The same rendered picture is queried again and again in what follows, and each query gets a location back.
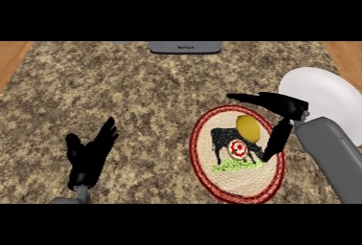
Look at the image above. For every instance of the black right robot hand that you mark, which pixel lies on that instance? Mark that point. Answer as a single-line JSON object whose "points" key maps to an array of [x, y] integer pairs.
{"points": [[280, 105]]}

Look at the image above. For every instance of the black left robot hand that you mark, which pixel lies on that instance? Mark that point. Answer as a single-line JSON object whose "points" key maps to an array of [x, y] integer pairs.
{"points": [[90, 154]]}

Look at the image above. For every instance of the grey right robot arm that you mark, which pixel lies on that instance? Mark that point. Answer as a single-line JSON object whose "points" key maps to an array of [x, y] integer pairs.
{"points": [[329, 156]]}

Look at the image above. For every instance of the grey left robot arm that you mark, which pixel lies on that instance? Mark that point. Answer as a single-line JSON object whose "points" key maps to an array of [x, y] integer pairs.
{"points": [[74, 194]]}

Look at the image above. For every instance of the red and white cupcake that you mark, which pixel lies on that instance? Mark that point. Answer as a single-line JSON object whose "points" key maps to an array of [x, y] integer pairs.
{"points": [[238, 149]]}

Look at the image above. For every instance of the round red-rimmed woven placemat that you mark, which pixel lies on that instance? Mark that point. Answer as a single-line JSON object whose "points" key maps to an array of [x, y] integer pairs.
{"points": [[235, 153]]}

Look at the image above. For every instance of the grey appliance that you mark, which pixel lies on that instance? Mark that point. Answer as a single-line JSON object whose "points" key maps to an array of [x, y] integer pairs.
{"points": [[184, 47]]}

